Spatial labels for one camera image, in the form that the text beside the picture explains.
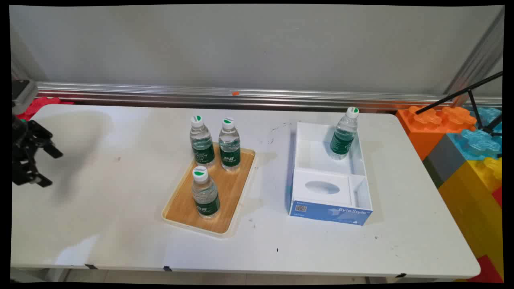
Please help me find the aluminium rail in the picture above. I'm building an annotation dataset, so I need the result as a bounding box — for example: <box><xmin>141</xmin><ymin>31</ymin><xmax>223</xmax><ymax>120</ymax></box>
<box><xmin>35</xmin><ymin>82</ymin><xmax>503</xmax><ymax>110</ymax></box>

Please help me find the white and blue cardboard box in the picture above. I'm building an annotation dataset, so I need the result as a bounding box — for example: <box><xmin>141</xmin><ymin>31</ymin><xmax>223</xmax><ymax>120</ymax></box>
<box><xmin>288</xmin><ymin>121</ymin><xmax>373</xmax><ymax>226</ymax></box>

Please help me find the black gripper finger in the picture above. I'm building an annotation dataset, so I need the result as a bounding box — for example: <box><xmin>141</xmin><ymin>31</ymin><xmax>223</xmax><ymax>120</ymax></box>
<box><xmin>27</xmin><ymin>120</ymin><xmax>63</xmax><ymax>159</ymax></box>
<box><xmin>18</xmin><ymin>160</ymin><xmax>53</xmax><ymax>188</ymax></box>

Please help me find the wooden tray with white rim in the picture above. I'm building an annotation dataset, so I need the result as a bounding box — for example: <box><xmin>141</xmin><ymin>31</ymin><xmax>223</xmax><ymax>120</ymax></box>
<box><xmin>161</xmin><ymin>142</ymin><xmax>257</xmax><ymax>238</ymax></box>

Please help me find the big red toy block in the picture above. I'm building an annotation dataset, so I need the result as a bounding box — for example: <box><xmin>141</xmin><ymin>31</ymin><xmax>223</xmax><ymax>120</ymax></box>
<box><xmin>466</xmin><ymin>254</ymin><xmax>503</xmax><ymax>284</ymax></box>

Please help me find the black tripod stand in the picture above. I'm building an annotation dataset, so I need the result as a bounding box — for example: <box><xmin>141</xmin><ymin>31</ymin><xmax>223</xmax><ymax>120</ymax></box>
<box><xmin>415</xmin><ymin>71</ymin><xmax>503</xmax><ymax>138</ymax></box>

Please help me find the big light blue toy block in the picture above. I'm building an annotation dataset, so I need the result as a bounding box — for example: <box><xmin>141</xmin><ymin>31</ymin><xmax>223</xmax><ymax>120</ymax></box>
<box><xmin>447</xmin><ymin>106</ymin><xmax>503</xmax><ymax>162</ymax></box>

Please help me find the big grey toy block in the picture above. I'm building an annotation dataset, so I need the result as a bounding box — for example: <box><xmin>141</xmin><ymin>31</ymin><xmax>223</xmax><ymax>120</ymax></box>
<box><xmin>423</xmin><ymin>134</ymin><xmax>469</xmax><ymax>188</ymax></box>

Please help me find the green label water bottle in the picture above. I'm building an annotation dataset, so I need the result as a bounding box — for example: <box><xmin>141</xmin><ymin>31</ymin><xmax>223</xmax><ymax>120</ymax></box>
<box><xmin>330</xmin><ymin>106</ymin><xmax>360</xmax><ymax>161</ymax></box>
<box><xmin>218</xmin><ymin>117</ymin><xmax>242</xmax><ymax>171</ymax></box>
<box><xmin>190</xmin><ymin>115</ymin><xmax>216</xmax><ymax>167</ymax></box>
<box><xmin>192</xmin><ymin>165</ymin><xmax>221</xmax><ymax>219</ymax></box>

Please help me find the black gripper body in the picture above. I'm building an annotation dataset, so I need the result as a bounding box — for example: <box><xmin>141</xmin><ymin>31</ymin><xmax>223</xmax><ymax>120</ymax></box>
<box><xmin>12</xmin><ymin>116</ymin><xmax>33</xmax><ymax>185</ymax></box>

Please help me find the big orange toy block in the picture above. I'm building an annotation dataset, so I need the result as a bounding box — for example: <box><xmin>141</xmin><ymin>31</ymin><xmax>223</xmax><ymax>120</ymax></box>
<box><xmin>395</xmin><ymin>105</ymin><xmax>478</xmax><ymax>161</ymax></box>

